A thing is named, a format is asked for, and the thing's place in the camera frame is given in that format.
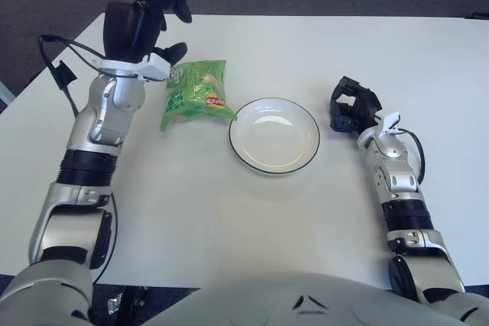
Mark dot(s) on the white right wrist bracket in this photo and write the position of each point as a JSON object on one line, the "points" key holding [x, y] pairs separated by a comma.
{"points": [[389, 121]]}

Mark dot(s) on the black chair base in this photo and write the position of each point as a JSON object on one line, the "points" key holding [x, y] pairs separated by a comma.
{"points": [[479, 15]]}

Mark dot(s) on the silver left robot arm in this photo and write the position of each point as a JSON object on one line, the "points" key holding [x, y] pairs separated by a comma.
{"points": [[99, 120]]}

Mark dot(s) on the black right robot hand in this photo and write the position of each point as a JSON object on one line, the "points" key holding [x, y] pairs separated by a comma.
{"points": [[364, 106]]}

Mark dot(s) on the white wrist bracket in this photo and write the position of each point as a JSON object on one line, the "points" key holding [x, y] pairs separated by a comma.
{"points": [[389, 121], [153, 66]]}

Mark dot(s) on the grey furniture edge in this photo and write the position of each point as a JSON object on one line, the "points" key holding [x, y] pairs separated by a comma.
{"points": [[5, 93]]}

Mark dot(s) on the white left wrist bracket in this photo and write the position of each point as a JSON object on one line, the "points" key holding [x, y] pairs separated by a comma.
{"points": [[153, 66]]}

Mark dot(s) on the white plate with black rim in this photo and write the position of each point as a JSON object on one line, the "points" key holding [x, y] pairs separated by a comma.
{"points": [[275, 139]]}

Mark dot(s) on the grey robot torso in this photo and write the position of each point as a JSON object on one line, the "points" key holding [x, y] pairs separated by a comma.
{"points": [[305, 303]]}

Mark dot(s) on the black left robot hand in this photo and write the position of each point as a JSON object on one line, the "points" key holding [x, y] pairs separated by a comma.
{"points": [[126, 32]]}

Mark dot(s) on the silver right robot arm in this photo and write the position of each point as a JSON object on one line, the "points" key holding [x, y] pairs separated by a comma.
{"points": [[401, 181]]}

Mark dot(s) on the green snack bag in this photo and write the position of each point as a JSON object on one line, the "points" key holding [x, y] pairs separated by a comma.
{"points": [[195, 89]]}

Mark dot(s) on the silver metal table bracket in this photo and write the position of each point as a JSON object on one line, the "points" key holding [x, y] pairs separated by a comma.
{"points": [[114, 302]]}

